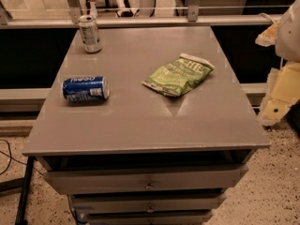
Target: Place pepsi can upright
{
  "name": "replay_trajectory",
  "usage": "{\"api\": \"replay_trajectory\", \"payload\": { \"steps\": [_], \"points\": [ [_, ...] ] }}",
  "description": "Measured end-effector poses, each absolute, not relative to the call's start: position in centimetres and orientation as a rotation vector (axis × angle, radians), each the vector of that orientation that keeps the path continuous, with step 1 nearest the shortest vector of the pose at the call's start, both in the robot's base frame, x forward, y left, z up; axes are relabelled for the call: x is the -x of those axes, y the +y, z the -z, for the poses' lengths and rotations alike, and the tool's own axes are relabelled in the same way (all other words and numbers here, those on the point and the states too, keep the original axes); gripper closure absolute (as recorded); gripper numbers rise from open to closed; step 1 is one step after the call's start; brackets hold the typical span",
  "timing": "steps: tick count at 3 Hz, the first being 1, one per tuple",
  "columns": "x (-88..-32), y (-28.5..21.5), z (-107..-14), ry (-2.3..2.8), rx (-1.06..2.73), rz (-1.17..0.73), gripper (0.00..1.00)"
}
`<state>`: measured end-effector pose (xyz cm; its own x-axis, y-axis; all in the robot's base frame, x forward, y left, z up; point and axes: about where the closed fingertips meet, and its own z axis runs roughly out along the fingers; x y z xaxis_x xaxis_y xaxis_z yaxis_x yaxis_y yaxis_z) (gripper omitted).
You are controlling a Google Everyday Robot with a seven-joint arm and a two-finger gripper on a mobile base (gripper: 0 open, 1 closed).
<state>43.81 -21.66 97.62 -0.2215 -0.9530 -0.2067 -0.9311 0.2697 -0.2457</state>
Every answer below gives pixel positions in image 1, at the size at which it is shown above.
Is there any silver white soda can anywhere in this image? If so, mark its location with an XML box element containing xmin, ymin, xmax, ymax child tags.
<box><xmin>79</xmin><ymin>15</ymin><xmax>102</xmax><ymax>53</ymax></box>

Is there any white cable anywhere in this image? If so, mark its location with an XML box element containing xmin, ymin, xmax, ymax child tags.
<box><xmin>258</xmin><ymin>12</ymin><xmax>278</xmax><ymax>24</ymax></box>

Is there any blue pepsi can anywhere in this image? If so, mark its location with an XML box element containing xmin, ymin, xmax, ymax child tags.
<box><xmin>62</xmin><ymin>76</ymin><xmax>110</xmax><ymax>101</ymax></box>

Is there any green chip bag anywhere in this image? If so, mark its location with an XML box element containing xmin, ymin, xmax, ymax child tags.
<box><xmin>142</xmin><ymin>53</ymin><xmax>215</xmax><ymax>97</ymax></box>

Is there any black metal stand leg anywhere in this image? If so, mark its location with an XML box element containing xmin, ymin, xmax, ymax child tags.
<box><xmin>15</xmin><ymin>157</ymin><xmax>35</xmax><ymax>225</ymax></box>

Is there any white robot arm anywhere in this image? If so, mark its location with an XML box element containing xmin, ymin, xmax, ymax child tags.
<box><xmin>255</xmin><ymin>0</ymin><xmax>300</xmax><ymax>126</ymax></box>

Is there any person's right leg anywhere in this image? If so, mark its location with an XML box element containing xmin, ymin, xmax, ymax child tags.
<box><xmin>86</xmin><ymin>0</ymin><xmax>99</xmax><ymax>19</ymax></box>

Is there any top grey drawer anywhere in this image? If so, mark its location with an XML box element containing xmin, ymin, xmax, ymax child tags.
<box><xmin>44</xmin><ymin>164</ymin><xmax>248</xmax><ymax>195</ymax></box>

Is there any black floor cable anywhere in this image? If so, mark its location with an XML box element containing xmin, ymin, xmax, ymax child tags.
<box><xmin>0</xmin><ymin>138</ymin><xmax>45</xmax><ymax>177</ymax></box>

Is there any bottom grey drawer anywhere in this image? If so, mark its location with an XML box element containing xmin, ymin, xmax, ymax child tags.
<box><xmin>87</xmin><ymin>210</ymin><xmax>212</xmax><ymax>225</ymax></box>

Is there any grey metal railing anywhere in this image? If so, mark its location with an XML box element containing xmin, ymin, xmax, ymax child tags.
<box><xmin>0</xmin><ymin>0</ymin><xmax>290</xmax><ymax>29</ymax></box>

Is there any grey drawer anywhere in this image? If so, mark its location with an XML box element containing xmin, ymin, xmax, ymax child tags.
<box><xmin>44</xmin><ymin>164</ymin><xmax>248</xmax><ymax>195</ymax></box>
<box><xmin>71</xmin><ymin>193</ymin><xmax>225</xmax><ymax>214</ymax></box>
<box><xmin>87</xmin><ymin>210</ymin><xmax>212</xmax><ymax>225</ymax></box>

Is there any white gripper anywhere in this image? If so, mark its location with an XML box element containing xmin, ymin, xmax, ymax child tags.
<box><xmin>255</xmin><ymin>22</ymin><xmax>300</xmax><ymax>126</ymax></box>

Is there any grey drawer cabinet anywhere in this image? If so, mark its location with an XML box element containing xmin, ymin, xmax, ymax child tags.
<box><xmin>22</xmin><ymin>26</ymin><xmax>272</xmax><ymax>225</ymax></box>

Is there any middle grey drawer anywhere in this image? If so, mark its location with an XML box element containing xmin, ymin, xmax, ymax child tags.
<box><xmin>71</xmin><ymin>193</ymin><xmax>225</xmax><ymax>214</ymax></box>

